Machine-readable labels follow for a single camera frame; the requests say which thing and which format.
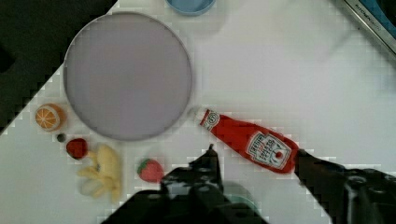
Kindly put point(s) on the yellow felt peeled banana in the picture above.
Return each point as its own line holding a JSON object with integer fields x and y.
{"x": 105, "y": 172}

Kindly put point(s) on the red felt ketchup bottle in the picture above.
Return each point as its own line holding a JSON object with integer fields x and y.
{"x": 261, "y": 146}

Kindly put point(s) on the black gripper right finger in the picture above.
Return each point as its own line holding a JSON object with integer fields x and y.
{"x": 349, "y": 196}

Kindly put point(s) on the pink felt strawberry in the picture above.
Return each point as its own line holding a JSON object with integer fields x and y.
{"x": 150, "y": 171}

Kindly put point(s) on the grey round plate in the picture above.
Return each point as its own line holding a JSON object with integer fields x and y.
{"x": 128, "y": 76}

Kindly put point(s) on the blue round bowl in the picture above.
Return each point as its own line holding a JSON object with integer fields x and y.
{"x": 191, "y": 7}

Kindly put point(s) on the dark red felt strawberry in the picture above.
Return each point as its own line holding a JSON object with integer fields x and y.
{"x": 77, "y": 148}

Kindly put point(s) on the small dark blueberry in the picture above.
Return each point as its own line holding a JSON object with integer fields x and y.
{"x": 61, "y": 137}

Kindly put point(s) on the felt orange slice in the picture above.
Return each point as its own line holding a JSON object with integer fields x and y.
{"x": 50, "y": 117}

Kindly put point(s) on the green cup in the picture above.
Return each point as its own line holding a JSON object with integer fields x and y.
{"x": 236, "y": 193}

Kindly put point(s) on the silver toaster oven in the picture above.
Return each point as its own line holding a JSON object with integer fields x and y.
{"x": 377, "y": 17}

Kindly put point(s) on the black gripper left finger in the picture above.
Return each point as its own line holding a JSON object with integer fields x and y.
{"x": 202, "y": 171}

